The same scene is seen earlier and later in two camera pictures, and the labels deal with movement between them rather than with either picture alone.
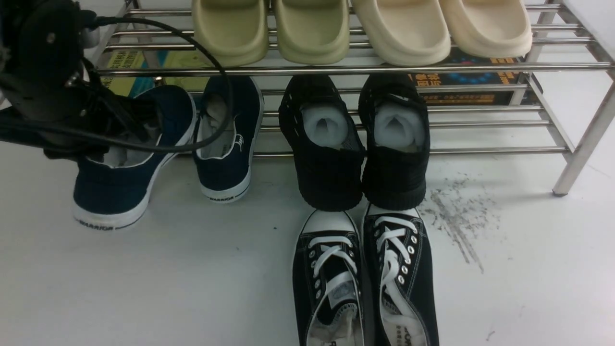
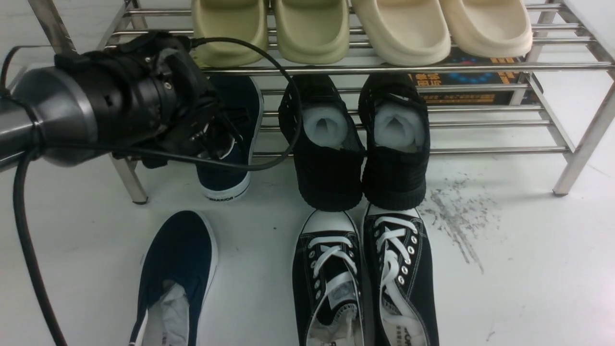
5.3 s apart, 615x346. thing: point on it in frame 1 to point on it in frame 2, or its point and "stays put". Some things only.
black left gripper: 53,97 to 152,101
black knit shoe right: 395,127 stays put
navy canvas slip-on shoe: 111,188 to 178,266
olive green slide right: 313,32 stays put
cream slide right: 489,29 stays put
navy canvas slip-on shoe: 229,128 stays put
